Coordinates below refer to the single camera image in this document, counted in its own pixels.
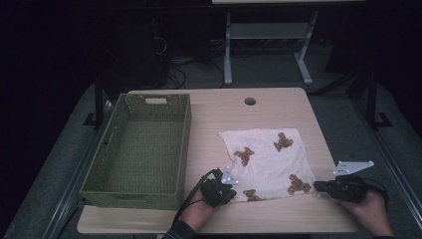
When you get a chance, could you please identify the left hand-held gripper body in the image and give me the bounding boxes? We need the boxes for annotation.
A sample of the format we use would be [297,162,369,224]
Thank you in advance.
[200,166,240,208]

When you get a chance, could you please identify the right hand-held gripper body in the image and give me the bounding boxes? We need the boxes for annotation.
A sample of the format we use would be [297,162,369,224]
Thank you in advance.
[326,160,375,204]

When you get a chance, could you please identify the white bear print cloth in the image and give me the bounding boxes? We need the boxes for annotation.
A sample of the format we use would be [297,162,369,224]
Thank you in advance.
[217,127,317,203]

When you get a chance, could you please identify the green woven basket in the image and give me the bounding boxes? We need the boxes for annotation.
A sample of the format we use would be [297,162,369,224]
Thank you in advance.
[79,93,192,211]

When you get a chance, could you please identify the person's left hand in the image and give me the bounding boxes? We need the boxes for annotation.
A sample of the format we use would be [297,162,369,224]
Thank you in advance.
[178,190,217,232]

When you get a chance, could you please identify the person's right hand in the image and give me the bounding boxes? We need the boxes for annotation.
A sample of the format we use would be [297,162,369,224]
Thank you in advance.
[337,190,396,237]

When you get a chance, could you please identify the grey metal stand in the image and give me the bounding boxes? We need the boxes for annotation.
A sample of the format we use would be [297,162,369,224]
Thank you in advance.
[223,9,319,87]

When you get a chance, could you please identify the left hand-held gripper cable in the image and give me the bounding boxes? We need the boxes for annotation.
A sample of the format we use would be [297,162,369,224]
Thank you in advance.
[172,168,223,227]

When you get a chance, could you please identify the aluminium rail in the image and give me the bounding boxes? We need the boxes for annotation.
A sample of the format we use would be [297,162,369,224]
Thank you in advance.
[41,99,115,239]
[351,99,422,230]

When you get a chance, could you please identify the black metal post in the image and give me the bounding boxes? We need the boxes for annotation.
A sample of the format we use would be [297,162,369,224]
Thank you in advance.
[364,71,394,130]
[83,71,107,128]

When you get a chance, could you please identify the tangle of floor cables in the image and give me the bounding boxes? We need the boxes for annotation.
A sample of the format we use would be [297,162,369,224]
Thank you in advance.
[158,36,227,90]

